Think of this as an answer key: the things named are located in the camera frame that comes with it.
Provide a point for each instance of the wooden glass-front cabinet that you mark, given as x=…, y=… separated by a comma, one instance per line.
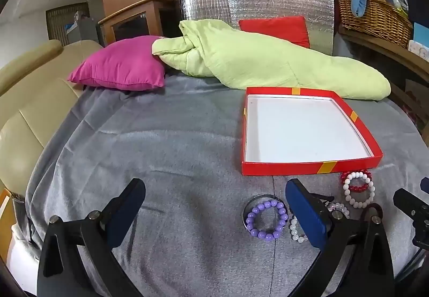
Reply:
x=161, y=15

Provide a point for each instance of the small white box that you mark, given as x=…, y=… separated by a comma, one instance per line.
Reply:
x=419, y=49

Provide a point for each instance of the beige leather sofa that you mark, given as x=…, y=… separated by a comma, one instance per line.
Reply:
x=33, y=109

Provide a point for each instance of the magenta pillow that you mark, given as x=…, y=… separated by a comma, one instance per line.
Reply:
x=117, y=65

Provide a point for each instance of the wicker basket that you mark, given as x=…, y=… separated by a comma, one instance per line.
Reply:
x=375, y=19

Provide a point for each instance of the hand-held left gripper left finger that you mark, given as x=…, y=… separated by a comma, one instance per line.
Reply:
x=124, y=213

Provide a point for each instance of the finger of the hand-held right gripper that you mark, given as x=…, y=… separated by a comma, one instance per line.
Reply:
x=425, y=184
x=407, y=201

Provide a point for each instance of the light green quilt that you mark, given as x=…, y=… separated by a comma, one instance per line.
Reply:
x=251, y=59

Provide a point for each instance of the curved wooden shelf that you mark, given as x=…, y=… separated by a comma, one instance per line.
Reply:
x=385, y=45

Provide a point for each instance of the silver metal bangle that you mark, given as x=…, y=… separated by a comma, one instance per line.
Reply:
x=259, y=196

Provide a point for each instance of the red shallow cardboard box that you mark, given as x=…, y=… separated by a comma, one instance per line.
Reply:
x=301, y=129

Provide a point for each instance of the grey storage bin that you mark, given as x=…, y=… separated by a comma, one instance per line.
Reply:
x=82, y=30

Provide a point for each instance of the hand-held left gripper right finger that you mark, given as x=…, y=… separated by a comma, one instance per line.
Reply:
x=308, y=216

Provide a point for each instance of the grey blanket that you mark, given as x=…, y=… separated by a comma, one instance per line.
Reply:
x=150, y=149

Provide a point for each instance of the red cushion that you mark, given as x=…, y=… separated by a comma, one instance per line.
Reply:
x=278, y=29

